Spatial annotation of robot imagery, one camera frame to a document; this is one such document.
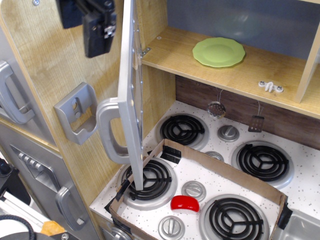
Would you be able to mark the grey front stove knob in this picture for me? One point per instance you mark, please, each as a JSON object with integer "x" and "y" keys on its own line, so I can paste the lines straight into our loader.
{"x": 171, "y": 228}

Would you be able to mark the upper grey fridge handle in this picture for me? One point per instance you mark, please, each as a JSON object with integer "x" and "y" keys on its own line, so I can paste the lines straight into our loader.
{"x": 10, "y": 108}

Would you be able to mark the hanging toy strainer spoon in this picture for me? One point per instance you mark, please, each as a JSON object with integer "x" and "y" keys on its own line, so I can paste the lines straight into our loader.
{"x": 215, "y": 108}

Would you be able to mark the grey toy microwave door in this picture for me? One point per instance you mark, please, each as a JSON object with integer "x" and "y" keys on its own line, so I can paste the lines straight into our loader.
{"x": 128, "y": 105}

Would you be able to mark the grey fridge handle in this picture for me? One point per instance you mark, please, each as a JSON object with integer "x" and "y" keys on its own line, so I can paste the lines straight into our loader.
{"x": 62, "y": 202}
{"x": 10, "y": 108}

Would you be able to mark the front left stove burner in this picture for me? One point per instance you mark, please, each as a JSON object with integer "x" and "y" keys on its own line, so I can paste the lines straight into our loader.
{"x": 159, "y": 186}

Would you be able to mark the stove burner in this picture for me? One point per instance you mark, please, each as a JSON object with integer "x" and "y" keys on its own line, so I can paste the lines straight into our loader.
{"x": 232, "y": 217}
{"x": 185, "y": 129}
{"x": 159, "y": 186}
{"x": 265, "y": 161}

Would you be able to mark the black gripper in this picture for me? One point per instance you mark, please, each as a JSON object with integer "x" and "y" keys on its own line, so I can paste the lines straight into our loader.
{"x": 99, "y": 23}

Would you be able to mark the back right stove burner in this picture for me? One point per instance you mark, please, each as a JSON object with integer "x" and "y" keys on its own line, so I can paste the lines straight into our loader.
{"x": 265, "y": 161}

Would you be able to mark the green toy plate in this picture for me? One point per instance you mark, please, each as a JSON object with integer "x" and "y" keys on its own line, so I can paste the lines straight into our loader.
{"x": 219, "y": 52}

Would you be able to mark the grey back stove knob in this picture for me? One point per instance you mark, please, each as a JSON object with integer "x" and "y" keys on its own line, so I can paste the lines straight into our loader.
{"x": 228, "y": 133}

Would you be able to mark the back left stove burner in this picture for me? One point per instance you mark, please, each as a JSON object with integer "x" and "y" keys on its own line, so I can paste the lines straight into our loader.
{"x": 185, "y": 129}

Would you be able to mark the grey centre stove knob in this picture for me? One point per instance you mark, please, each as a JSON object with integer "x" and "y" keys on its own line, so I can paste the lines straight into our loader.
{"x": 195, "y": 190}

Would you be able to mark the small grey middle knob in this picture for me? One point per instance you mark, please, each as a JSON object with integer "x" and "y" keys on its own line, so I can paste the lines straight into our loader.
{"x": 215, "y": 155}

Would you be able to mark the front right stove burner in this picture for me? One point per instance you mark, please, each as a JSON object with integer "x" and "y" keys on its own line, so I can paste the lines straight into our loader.
{"x": 232, "y": 217}

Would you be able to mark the grey ice dispenser panel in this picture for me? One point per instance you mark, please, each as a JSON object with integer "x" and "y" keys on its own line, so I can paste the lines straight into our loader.
{"x": 39, "y": 171}

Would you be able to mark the red toy food piece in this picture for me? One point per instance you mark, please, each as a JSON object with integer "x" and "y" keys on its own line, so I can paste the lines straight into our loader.
{"x": 184, "y": 202}

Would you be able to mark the grey oven knob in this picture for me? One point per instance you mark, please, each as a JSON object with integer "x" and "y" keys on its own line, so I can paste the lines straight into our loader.
{"x": 118, "y": 234}

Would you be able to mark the white plastic door latch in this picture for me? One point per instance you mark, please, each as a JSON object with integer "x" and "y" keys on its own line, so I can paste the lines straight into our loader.
{"x": 270, "y": 87}

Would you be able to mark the grey wall phone holder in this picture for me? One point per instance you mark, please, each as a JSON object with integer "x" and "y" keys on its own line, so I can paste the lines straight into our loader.
{"x": 72, "y": 107}

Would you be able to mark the hanging toy spatula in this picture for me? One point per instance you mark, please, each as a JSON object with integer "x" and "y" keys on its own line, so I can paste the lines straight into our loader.
{"x": 257, "y": 121}

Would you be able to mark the lower grey fridge handle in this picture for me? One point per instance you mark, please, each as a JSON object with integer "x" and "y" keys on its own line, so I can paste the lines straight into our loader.
{"x": 62, "y": 202}

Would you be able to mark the steel toy sink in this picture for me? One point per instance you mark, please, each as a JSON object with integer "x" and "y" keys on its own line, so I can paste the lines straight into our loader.
{"x": 296, "y": 225}

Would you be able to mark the grey stove knob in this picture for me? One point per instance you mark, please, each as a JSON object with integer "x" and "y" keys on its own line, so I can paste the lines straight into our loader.
{"x": 171, "y": 228}
{"x": 228, "y": 133}
{"x": 195, "y": 190}

